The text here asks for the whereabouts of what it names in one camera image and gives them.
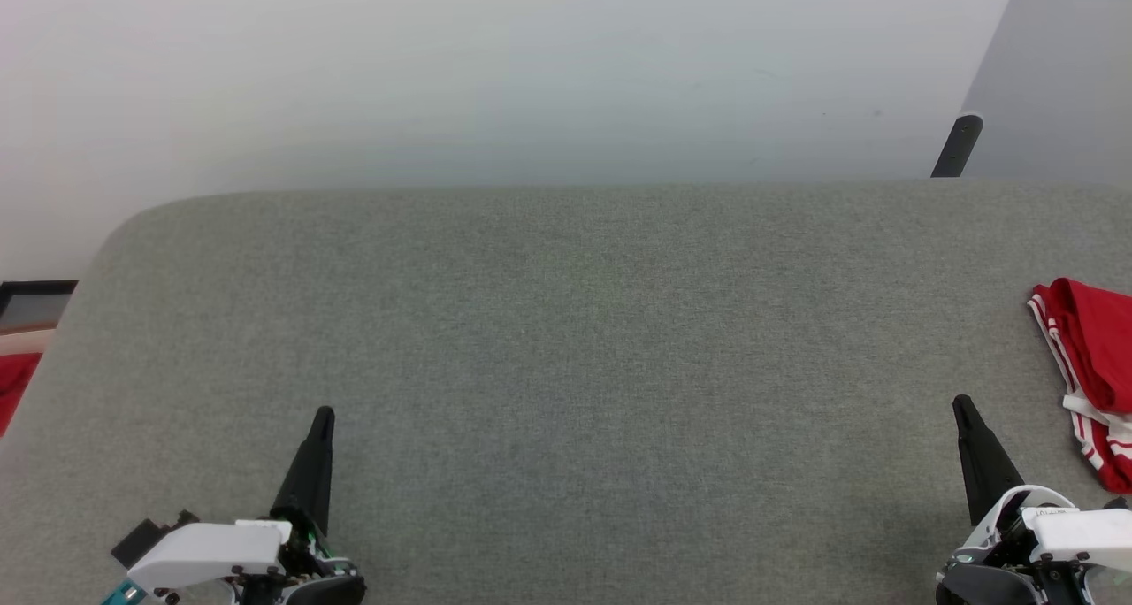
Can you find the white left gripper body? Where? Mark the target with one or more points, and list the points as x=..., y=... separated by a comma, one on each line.
x=212, y=552

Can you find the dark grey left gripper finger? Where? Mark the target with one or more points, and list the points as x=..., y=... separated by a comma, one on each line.
x=309, y=481

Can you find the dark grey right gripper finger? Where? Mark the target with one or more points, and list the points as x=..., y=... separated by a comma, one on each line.
x=986, y=463

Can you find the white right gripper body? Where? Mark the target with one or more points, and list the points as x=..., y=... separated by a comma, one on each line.
x=1079, y=543

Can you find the red and white basketball jersey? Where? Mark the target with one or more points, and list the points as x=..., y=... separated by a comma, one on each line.
x=1101, y=340

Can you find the red cloth item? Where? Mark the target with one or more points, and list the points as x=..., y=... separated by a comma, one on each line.
x=13, y=388

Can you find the dark slanted pole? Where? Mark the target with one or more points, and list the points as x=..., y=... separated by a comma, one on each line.
x=957, y=145

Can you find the black framed panel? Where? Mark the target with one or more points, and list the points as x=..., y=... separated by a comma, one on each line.
x=35, y=285

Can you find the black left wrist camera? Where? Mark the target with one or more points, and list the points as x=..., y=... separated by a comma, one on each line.
x=141, y=539

